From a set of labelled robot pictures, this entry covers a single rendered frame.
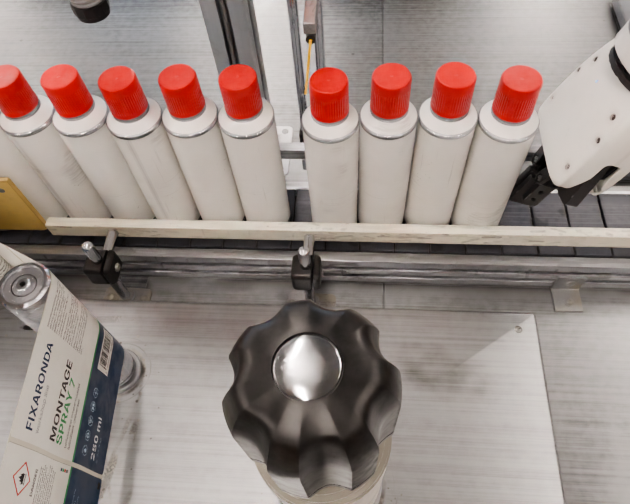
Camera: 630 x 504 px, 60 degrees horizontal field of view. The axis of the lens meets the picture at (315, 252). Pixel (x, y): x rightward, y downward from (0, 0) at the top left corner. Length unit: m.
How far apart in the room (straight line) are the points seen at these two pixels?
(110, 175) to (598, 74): 0.45
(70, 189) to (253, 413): 0.44
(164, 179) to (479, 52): 0.54
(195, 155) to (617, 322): 0.48
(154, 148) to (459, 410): 0.37
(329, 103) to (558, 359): 0.36
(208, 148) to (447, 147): 0.22
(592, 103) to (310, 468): 0.38
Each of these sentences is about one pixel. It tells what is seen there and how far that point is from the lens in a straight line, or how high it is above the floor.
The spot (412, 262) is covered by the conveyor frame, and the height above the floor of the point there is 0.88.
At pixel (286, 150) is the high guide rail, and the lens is 0.58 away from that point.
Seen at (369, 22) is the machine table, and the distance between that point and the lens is 0.96.
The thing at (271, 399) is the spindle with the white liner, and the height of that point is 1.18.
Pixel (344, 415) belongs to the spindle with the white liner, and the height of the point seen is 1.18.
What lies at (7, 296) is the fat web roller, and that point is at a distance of 0.44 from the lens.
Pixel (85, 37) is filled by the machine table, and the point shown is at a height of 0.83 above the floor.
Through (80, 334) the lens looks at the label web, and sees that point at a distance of 0.47.
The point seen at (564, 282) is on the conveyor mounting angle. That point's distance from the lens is 0.66.
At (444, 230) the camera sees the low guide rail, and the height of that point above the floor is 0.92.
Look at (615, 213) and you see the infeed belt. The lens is 0.69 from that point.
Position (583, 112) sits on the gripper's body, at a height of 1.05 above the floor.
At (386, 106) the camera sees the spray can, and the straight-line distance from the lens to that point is 0.47.
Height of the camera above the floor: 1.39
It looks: 59 degrees down
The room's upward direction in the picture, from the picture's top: 6 degrees counter-clockwise
